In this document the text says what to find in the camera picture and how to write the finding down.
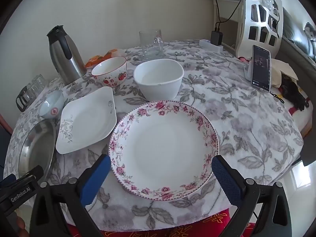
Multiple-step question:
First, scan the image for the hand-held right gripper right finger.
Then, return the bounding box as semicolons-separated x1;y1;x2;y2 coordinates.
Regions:
211;155;293;237

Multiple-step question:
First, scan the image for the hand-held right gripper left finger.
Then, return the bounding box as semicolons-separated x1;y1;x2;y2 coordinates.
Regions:
30;154;111;237

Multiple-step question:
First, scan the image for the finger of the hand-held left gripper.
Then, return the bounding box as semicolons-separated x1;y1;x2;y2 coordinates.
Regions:
13;165;44;187
0;173;16;187

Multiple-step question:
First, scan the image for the stainless steel basin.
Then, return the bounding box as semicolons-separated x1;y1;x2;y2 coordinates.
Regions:
18;119;57;185

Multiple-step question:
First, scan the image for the white square plate grey print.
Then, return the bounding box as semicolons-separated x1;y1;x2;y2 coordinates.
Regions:
55;86;117;155

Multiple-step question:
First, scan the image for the pink floral round plate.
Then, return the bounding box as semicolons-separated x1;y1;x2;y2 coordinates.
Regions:
109;100;220;200

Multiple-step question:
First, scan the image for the small pale blue bowl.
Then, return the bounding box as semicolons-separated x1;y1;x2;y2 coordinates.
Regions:
39;90;65;119

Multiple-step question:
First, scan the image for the strawberry print bowl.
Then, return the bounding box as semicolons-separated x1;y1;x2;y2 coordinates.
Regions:
91;56;127;88

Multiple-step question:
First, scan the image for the large white bowl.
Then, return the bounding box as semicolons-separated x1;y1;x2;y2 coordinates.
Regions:
133;59;184;101

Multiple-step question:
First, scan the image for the person's left hand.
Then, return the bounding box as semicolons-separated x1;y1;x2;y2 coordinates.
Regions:
15;216;29;237

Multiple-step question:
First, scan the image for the grey floral tablecloth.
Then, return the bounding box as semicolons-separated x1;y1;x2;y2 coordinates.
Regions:
4;39;304;232

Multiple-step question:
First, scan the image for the small clear drinking glass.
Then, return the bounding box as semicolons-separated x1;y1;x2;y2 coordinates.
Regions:
33;74;46;90
25;80;37;97

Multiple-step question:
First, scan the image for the white phone stand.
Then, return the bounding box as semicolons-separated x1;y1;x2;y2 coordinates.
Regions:
243;59;253;81

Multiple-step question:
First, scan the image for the black cloth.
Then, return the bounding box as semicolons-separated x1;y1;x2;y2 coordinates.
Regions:
280;74;309;111

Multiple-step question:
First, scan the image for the stainless steel thermos jug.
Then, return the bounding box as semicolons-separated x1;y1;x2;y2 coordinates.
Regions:
47;25;87;85

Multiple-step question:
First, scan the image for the orange snack packet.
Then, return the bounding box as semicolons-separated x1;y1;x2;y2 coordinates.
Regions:
85;55;104;68
102;49;121;60

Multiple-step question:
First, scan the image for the smartphone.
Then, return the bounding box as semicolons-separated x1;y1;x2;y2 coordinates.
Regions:
251;45;271;89

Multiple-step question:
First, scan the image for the beige cloth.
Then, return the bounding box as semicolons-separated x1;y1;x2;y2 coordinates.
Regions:
270;59;299;88

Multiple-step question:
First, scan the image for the white power strip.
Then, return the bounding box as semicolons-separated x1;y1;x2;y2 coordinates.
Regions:
199;39;224;52

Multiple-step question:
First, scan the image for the black charger adapter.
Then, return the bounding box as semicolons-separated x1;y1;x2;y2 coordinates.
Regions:
211;31;224;46

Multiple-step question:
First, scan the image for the clear glass mug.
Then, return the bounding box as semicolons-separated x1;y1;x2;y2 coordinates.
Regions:
139;30;165;60

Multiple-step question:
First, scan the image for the dark sofa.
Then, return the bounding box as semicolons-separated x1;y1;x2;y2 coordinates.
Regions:
281;6;316;62

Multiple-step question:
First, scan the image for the white shelf unit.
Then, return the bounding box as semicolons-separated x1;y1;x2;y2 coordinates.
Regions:
212;0;283;58

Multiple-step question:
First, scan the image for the plush toy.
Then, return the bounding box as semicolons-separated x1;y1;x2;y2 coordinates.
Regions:
304;22;316;41

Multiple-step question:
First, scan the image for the glass teapot black handle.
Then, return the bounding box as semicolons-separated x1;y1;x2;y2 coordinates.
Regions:
16;85;34;112

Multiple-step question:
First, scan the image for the black cable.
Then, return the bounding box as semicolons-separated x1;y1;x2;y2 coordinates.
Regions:
213;0;244;31

